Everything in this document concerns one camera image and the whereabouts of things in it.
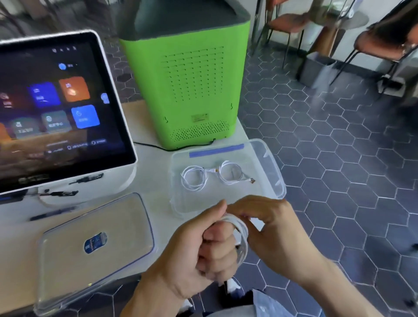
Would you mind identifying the blue tape strip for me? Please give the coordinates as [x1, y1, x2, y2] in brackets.
[189, 143, 245, 158]

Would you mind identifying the orange chair with black legs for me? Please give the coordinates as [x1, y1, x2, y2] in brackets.
[253, 0, 315, 67]
[330, 11, 418, 98]

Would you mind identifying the grey square bin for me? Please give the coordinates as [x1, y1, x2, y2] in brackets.
[295, 52, 337, 91]

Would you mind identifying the black power cable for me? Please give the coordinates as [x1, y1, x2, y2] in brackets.
[133, 138, 216, 151]

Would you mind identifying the round grey table wooden base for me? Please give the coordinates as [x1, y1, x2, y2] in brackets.
[308, 0, 370, 57]

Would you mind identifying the person's right forearm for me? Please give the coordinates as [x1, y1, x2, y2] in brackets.
[302, 255, 384, 317]

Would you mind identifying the clear plastic lid blue label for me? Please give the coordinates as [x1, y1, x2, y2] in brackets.
[34, 193, 155, 316]

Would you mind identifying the person's right hand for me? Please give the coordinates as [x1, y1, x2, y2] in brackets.
[226, 195, 328, 285]

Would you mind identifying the white cable bundle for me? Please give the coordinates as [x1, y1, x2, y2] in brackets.
[221, 212, 251, 282]

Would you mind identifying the person's light blue shirt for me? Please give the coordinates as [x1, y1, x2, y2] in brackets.
[178, 288, 296, 317]

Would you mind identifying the green appliance with grey top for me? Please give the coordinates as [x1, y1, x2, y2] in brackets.
[117, 0, 251, 151]

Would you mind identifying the blue pen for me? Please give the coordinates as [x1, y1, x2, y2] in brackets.
[29, 206, 77, 222]

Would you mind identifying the person's left forearm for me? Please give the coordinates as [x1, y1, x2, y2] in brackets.
[120, 274, 196, 317]

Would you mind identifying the person's left hand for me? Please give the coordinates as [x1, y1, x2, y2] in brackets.
[143, 199, 240, 300]

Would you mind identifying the coiled white cable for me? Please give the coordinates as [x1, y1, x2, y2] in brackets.
[180, 165, 208, 191]
[205, 160, 256, 185]

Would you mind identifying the clear plastic container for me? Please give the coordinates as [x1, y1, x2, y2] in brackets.
[169, 139, 287, 219]

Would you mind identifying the white touchscreen terminal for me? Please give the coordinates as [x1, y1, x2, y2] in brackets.
[0, 30, 137, 204]

